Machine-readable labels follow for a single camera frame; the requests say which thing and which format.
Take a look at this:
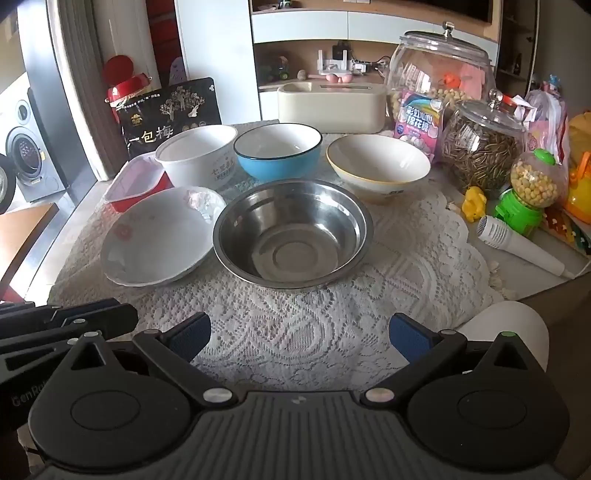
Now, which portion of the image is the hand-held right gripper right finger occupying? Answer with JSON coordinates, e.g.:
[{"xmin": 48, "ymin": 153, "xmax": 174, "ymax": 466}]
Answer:
[{"xmin": 361, "ymin": 311, "xmax": 527, "ymax": 409}]

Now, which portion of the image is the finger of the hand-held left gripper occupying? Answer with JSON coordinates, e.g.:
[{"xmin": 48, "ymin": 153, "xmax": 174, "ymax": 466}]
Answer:
[
  {"xmin": 0, "ymin": 298, "xmax": 139, "ymax": 341},
  {"xmin": 0, "ymin": 339, "xmax": 80, "ymax": 372}
]

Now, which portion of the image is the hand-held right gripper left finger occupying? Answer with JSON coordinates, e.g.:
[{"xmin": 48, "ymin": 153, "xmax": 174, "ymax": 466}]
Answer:
[{"xmin": 69, "ymin": 311, "xmax": 234, "ymax": 409}]

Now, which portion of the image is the white floral plate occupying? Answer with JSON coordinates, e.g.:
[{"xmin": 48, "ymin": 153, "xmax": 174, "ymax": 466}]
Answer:
[{"xmin": 100, "ymin": 185, "xmax": 227, "ymax": 287}]

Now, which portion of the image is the stainless steel bowl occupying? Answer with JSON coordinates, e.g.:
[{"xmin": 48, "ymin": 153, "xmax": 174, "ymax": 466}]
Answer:
[{"xmin": 212, "ymin": 179, "xmax": 374, "ymax": 289}]

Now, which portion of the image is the white bowl with yellow rim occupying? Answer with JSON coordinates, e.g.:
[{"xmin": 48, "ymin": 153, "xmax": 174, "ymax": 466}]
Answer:
[{"xmin": 326, "ymin": 133, "xmax": 432, "ymax": 205}]

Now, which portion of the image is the tall white printed bowl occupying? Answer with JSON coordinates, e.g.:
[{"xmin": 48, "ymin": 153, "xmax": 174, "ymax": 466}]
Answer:
[{"xmin": 154, "ymin": 124, "xmax": 239, "ymax": 191}]

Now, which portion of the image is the blue bowl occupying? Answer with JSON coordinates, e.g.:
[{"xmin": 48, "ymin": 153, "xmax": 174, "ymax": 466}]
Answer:
[{"xmin": 233, "ymin": 123, "xmax": 323, "ymax": 182}]

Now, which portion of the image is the white lace tablecloth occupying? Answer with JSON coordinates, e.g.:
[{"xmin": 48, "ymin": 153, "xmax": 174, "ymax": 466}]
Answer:
[{"xmin": 48, "ymin": 120, "xmax": 509, "ymax": 394}]

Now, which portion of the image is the white rounded object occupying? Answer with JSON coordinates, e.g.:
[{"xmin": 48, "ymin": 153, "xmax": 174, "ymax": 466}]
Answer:
[{"xmin": 459, "ymin": 300, "xmax": 550, "ymax": 371}]

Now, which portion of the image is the pink plastic container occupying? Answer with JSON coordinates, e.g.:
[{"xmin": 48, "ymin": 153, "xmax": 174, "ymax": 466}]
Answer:
[{"xmin": 103, "ymin": 154, "xmax": 168, "ymax": 213}]

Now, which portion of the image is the white toy microphone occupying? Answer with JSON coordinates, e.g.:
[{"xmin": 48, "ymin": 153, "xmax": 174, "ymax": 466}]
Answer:
[{"xmin": 476, "ymin": 215, "xmax": 576, "ymax": 278}]

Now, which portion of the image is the small yellow toy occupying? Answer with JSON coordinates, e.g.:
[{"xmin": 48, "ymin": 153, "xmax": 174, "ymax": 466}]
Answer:
[{"xmin": 462, "ymin": 186, "xmax": 488, "ymax": 225}]

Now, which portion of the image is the grey washing machine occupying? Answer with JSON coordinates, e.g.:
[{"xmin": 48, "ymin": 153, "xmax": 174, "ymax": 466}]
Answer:
[{"xmin": 0, "ymin": 87, "xmax": 68, "ymax": 205}]

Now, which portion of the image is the colourful patterned box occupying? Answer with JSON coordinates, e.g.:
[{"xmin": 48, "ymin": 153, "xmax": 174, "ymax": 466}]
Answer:
[{"xmin": 542, "ymin": 207, "xmax": 591, "ymax": 257}]

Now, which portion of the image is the green gumball dispenser toy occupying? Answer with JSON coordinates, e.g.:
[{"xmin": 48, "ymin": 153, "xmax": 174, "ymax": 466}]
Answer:
[{"xmin": 493, "ymin": 148, "xmax": 569, "ymax": 239}]

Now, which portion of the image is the glass jar of sunflower seeds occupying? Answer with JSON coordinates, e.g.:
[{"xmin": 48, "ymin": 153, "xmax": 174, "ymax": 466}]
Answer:
[{"xmin": 440, "ymin": 89, "xmax": 528, "ymax": 195}]

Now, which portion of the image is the pink marshmallow bag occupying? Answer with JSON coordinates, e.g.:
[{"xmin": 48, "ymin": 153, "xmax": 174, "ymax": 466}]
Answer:
[{"xmin": 393, "ymin": 89, "xmax": 447, "ymax": 163}]

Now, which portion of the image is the black snack bag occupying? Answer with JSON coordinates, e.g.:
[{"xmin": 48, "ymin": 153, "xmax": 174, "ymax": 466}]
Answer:
[{"xmin": 110, "ymin": 77, "xmax": 221, "ymax": 161}]

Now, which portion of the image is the yellow and orange toy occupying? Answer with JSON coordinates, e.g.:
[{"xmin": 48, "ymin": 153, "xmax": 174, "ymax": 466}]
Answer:
[{"xmin": 562, "ymin": 113, "xmax": 591, "ymax": 225}]

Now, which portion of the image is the cream tissue box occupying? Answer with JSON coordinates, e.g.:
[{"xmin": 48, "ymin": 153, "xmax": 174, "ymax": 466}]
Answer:
[{"xmin": 276, "ymin": 82, "xmax": 388, "ymax": 135}]

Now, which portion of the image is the pink plastic bag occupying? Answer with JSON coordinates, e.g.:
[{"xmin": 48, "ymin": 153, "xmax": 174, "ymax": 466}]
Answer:
[{"xmin": 525, "ymin": 87, "xmax": 571, "ymax": 163}]

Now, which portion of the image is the large round glass jar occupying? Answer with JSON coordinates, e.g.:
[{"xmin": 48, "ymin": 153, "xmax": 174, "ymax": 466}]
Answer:
[{"xmin": 385, "ymin": 20, "xmax": 498, "ymax": 126}]

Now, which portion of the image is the green toy tractor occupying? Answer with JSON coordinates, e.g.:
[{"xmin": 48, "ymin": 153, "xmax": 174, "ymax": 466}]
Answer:
[{"xmin": 257, "ymin": 56, "xmax": 291, "ymax": 82}]

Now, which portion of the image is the white router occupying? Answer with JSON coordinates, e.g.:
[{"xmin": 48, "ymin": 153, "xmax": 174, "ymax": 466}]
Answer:
[{"xmin": 318, "ymin": 40, "xmax": 355, "ymax": 75}]

